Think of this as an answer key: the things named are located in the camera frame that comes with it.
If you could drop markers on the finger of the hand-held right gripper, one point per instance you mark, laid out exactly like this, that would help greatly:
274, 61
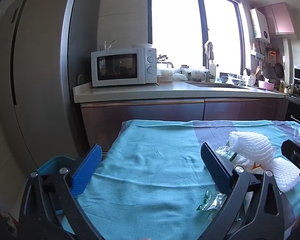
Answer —
293, 151

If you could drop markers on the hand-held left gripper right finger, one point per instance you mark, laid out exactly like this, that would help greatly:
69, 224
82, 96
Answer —
215, 170

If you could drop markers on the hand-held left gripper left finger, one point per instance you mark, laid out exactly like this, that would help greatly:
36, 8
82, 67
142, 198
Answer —
86, 172

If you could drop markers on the clear plastic wrapper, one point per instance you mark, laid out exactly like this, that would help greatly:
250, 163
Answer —
225, 153

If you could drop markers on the white tissue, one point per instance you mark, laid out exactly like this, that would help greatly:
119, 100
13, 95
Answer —
245, 162

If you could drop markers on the clear wrapper with green print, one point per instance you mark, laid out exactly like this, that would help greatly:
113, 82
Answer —
217, 202

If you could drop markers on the blue plastic bin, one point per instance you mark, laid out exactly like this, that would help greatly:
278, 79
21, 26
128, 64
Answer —
52, 163

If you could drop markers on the bulging white foam fruit net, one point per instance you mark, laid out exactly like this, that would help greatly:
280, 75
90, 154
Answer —
252, 145

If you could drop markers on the black built-in oven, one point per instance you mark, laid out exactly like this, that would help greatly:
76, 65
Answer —
298, 112

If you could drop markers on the cooking oil bottle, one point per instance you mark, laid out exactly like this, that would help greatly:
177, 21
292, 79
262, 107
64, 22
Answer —
281, 87

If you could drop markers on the teal and purple tablecloth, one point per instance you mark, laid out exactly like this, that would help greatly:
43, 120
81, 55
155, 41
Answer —
145, 170

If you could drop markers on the pink bowl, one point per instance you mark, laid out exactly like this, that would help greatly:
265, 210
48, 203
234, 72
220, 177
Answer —
266, 85

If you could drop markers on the hanging black frying pan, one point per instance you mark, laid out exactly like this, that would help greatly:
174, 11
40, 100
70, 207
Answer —
279, 70

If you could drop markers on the hanging metal strainer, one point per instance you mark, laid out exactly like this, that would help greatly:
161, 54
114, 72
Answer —
269, 65

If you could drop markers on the white dotted utensil holder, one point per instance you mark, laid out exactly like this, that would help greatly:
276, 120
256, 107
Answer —
250, 79

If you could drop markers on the wooden spatula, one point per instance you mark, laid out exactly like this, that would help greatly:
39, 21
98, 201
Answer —
258, 70

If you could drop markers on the brown base cabinets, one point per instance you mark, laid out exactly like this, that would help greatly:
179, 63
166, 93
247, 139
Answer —
140, 112

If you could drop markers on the kitchen sink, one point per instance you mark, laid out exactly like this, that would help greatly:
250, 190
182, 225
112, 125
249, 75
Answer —
215, 85

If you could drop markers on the hanging orange package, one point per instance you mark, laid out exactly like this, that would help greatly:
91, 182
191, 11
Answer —
273, 56

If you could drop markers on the patterned ceramic bowl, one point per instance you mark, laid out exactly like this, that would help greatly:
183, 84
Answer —
237, 82

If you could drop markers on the small dark bowl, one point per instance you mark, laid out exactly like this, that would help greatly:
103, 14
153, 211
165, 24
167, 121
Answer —
223, 79

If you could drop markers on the crumpled floor cloth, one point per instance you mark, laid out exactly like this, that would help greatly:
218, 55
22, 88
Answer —
10, 223

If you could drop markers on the clear container with dark food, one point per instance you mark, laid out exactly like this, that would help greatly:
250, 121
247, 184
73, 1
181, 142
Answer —
197, 76

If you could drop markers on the beige kitchen countertop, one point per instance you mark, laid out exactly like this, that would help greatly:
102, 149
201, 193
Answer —
140, 92

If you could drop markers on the white dish soap bottle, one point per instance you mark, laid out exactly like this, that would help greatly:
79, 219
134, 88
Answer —
213, 72

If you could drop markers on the white plastic bag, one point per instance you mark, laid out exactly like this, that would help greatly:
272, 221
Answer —
180, 77

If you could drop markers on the glass jar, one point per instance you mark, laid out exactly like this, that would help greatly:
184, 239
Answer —
184, 71

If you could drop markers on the white microwave oven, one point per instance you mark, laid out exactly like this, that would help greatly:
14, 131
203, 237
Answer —
142, 80

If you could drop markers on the metal kitchen faucet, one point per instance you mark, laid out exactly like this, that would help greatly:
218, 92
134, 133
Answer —
210, 52

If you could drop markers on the white water heater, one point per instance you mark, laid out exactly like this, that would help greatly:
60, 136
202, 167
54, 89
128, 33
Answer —
259, 22

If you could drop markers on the grey refrigerator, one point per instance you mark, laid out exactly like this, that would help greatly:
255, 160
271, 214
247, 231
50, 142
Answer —
40, 55

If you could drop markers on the white bowl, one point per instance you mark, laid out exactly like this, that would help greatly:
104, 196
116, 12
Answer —
142, 46

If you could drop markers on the large kitchen window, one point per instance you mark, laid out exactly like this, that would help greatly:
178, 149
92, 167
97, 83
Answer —
175, 17

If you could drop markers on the white vertical duct cover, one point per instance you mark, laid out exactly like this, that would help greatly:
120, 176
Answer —
287, 60

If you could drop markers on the white wall rack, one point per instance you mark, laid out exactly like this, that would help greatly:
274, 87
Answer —
257, 54

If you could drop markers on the pink wall cabinet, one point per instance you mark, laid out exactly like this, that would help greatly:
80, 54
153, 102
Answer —
280, 17

